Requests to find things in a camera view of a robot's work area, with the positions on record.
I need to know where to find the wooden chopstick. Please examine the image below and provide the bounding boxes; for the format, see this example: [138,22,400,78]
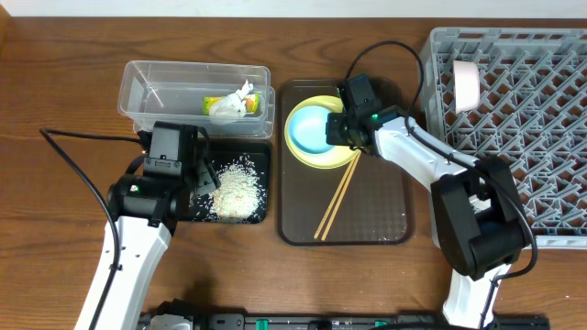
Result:
[320,153,362,243]
[313,150,360,240]

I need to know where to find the rice food scraps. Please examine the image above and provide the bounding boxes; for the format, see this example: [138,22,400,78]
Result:
[194,154,267,224]

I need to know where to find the white tissue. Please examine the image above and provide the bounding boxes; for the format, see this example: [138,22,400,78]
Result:
[209,80,254,125]

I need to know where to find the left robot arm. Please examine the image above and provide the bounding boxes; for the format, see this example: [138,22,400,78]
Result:
[75,157,219,329]

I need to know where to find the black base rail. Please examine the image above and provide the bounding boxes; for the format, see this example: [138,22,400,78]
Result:
[137,300,551,330]

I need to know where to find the light blue bowl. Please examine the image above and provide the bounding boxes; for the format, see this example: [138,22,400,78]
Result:
[289,105,334,155]

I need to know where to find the brown serving tray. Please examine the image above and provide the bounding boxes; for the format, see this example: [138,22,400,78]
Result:
[277,79,414,246]

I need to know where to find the clear plastic waste bin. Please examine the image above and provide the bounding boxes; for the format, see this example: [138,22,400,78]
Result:
[117,60,275,139]

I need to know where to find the yellow plate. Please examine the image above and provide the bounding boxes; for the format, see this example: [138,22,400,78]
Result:
[284,95,359,170]

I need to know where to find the grey dishwasher rack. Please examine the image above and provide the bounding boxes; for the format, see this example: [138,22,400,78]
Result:
[420,27,586,250]

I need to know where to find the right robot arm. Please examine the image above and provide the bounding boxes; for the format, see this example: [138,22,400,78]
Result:
[326,108,535,329]

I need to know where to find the pink bowl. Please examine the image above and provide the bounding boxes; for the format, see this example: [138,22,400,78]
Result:
[453,60,481,114]

